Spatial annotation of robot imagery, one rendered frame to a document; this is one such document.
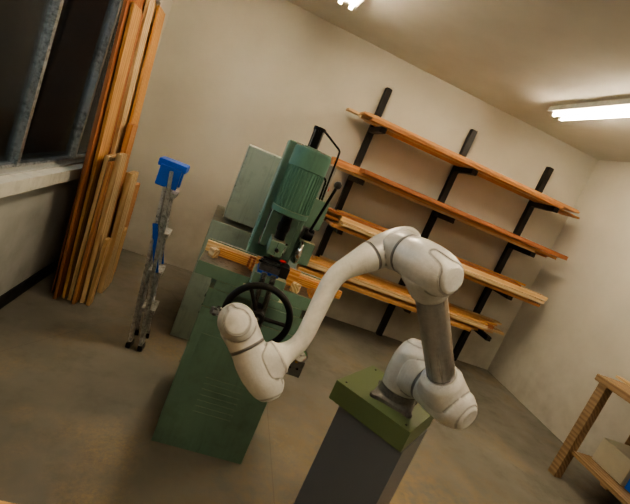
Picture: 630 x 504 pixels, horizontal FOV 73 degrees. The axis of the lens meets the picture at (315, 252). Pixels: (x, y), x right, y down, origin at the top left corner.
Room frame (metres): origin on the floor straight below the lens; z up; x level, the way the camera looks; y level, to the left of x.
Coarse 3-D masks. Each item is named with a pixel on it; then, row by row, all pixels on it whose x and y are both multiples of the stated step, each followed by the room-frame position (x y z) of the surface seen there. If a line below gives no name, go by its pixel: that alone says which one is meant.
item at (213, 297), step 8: (208, 288) 1.76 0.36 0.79; (208, 296) 1.76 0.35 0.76; (216, 296) 1.77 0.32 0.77; (224, 296) 1.78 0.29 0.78; (208, 304) 1.77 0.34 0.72; (216, 304) 1.77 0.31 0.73; (248, 304) 1.80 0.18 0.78; (272, 312) 1.82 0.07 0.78; (280, 312) 1.83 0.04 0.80; (280, 320) 1.83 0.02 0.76; (296, 320) 1.84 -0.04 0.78; (272, 328) 1.82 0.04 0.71; (280, 328) 1.83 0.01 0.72; (296, 328) 1.84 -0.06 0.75
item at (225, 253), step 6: (222, 252) 1.91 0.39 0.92; (228, 252) 1.92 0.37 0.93; (234, 252) 1.93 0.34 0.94; (228, 258) 1.92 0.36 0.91; (234, 258) 1.93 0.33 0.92; (240, 258) 1.93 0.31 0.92; (246, 258) 1.94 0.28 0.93; (246, 264) 1.94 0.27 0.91; (300, 276) 2.00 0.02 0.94; (300, 282) 1.99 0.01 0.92; (306, 282) 1.99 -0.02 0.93; (312, 282) 2.00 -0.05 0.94; (336, 294) 2.02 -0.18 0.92
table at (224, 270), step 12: (204, 252) 1.88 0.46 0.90; (204, 264) 1.75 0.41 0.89; (216, 264) 1.78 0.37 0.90; (228, 264) 1.85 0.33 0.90; (240, 264) 1.92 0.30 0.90; (216, 276) 1.76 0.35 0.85; (228, 276) 1.77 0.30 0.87; (240, 276) 1.78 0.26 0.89; (288, 288) 1.87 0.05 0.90; (300, 288) 1.94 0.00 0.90; (300, 300) 1.84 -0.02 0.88
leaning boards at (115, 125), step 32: (128, 0) 2.60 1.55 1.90; (128, 32) 2.65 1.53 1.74; (160, 32) 3.40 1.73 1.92; (128, 64) 2.79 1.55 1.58; (128, 96) 3.01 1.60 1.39; (96, 128) 2.59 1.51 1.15; (128, 128) 3.02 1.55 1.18; (96, 160) 2.64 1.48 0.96; (128, 160) 3.17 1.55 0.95; (96, 192) 2.66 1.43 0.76; (128, 192) 2.95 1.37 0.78; (96, 224) 2.66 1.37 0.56; (128, 224) 3.38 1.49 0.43; (64, 256) 2.60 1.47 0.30; (96, 256) 2.71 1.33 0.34; (64, 288) 2.65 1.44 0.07; (96, 288) 2.76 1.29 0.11
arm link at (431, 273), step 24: (408, 240) 1.30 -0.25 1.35; (408, 264) 1.24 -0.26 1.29; (432, 264) 1.19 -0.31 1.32; (456, 264) 1.20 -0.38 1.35; (408, 288) 1.28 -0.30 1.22; (432, 288) 1.19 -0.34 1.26; (456, 288) 1.20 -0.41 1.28; (432, 312) 1.29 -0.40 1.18; (432, 336) 1.33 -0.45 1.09; (432, 360) 1.38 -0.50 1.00; (432, 384) 1.43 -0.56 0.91; (456, 384) 1.42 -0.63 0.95; (432, 408) 1.45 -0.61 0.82; (456, 408) 1.40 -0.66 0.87
